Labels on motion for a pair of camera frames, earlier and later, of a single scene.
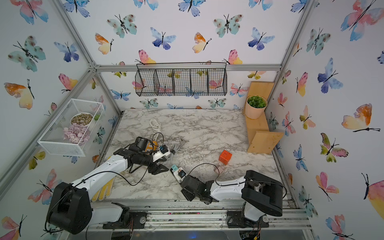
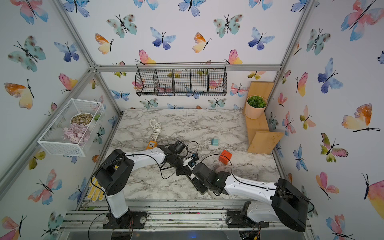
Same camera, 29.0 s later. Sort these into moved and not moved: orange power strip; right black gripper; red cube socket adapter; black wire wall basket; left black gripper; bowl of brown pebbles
Moved: right black gripper; left black gripper
Not moved: red cube socket adapter; bowl of brown pebbles; orange power strip; black wire wall basket
